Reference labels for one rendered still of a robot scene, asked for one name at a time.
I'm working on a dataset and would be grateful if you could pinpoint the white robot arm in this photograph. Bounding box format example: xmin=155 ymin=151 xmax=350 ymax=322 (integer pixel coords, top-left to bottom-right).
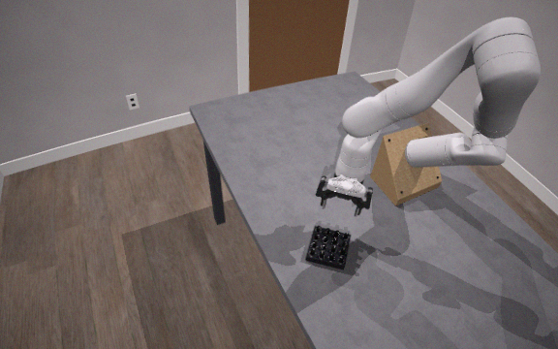
xmin=327 ymin=17 xmax=541 ymax=198

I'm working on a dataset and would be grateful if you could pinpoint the black knob box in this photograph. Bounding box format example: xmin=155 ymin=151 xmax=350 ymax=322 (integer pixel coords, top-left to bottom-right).
xmin=305 ymin=226 xmax=351 ymax=270

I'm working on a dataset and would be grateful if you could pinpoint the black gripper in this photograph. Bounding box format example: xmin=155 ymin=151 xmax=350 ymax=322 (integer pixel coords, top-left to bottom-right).
xmin=316 ymin=175 xmax=373 ymax=217

